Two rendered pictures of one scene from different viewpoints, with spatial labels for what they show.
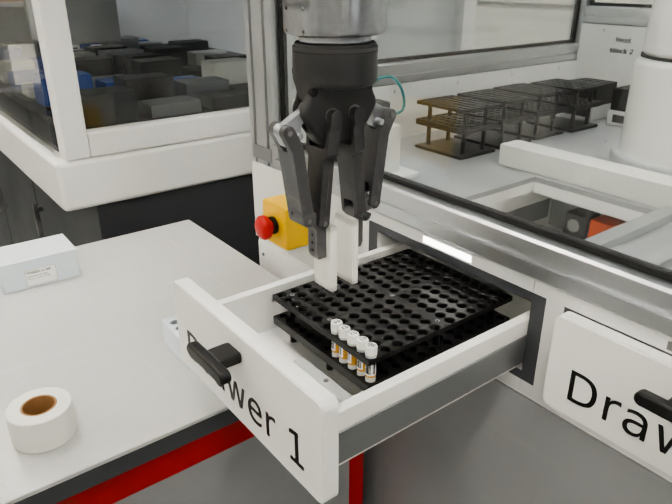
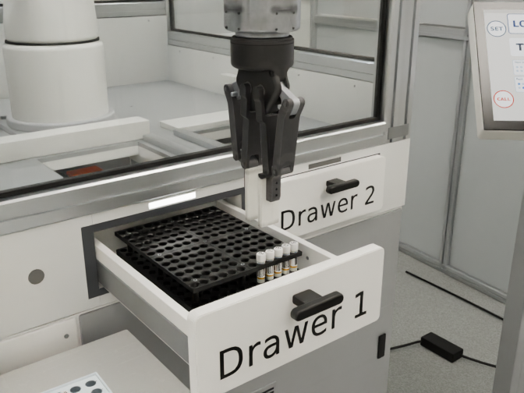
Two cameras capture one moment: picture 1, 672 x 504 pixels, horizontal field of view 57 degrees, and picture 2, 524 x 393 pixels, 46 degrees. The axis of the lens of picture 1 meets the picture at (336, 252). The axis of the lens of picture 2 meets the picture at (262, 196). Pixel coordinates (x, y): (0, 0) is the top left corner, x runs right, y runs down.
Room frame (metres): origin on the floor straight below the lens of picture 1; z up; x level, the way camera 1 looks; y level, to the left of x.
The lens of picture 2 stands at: (0.57, 0.75, 1.27)
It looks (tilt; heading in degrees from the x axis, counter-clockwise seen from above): 20 degrees down; 270
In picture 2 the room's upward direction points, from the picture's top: straight up
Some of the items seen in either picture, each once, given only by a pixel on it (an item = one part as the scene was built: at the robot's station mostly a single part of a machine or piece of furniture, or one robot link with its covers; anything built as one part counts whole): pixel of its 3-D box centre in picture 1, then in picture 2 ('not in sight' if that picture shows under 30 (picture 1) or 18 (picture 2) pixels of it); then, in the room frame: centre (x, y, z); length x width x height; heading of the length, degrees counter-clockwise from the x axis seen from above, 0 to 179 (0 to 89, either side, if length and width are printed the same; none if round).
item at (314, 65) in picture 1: (335, 92); (262, 72); (0.57, 0.00, 1.15); 0.08 x 0.07 x 0.09; 128
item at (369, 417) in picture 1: (396, 319); (202, 262); (0.66, -0.07, 0.86); 0.40 x 0.26 x 0.06; 128
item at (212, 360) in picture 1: (219, 357); (310, 301); (0.51, 0.11, 0.91); 0.07 x 0.04 x 0.01; 38
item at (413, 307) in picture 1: (391, 318); (205, 261); (0.65, -0.07, 0.87); 0.22 x 0.18 x 0.06; 128
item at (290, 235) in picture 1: (283, 222); not in sight; (0.95, 0.09, 0.88); 0.07 x 0.05 x 0.07; 38
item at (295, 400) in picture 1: (245, 375); (295, 316); (0.53, 0.09, 0.87); 0.29 x 0.02 x 0.11; 38
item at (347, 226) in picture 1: (346, 248); (255, 192); (0.58, -0.01, 0.99); 0.03 x 0.01 x 0.07; 38
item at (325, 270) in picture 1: (325, 254); (268, 199); (0.56, 0.01, 0.99); 0.03 x 0.01 x 0.07; 38
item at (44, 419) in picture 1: (42, 419); not in sight; (0.58, 0.34, 0.78); 0.07 x 0.07 x 0.04
